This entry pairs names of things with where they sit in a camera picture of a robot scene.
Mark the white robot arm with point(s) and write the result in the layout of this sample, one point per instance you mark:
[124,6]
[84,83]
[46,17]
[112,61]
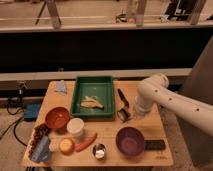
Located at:
[154,89]

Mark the white paper cup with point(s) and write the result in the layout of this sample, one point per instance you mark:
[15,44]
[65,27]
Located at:
[75,127]

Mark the small steel cup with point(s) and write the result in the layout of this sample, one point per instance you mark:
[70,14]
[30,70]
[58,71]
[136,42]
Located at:
[99,151]

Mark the green plastic tray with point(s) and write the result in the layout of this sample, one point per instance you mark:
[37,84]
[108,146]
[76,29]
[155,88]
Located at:
[100,88]

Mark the banana peel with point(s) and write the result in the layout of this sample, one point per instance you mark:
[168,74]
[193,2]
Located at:
[89,102]

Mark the crumpled light blue cloth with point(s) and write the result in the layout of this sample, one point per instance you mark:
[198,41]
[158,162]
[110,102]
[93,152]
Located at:
[61,87]

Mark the wooden table board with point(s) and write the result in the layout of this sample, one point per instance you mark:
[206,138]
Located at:
[151,126]

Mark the red bowl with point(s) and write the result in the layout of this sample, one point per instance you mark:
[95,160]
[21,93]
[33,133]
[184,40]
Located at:
[57,118]

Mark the purple bowl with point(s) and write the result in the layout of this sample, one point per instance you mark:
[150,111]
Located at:
[130,141]

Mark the orange carrot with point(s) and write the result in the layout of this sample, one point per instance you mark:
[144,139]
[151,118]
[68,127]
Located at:
[82,144]

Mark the yellow round fruit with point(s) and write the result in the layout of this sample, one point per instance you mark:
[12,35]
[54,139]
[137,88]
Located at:
[66,146]

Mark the black rectangular block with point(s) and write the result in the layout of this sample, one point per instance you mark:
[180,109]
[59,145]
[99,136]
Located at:
[155,145]

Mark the dark red grape bunch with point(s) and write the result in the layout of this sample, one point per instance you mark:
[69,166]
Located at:
[39,131]

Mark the blue box on floor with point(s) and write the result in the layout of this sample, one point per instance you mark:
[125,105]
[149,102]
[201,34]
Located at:
[31,112]

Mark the blue cloth toy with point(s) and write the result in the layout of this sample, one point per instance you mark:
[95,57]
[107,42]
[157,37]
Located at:
[42,151]

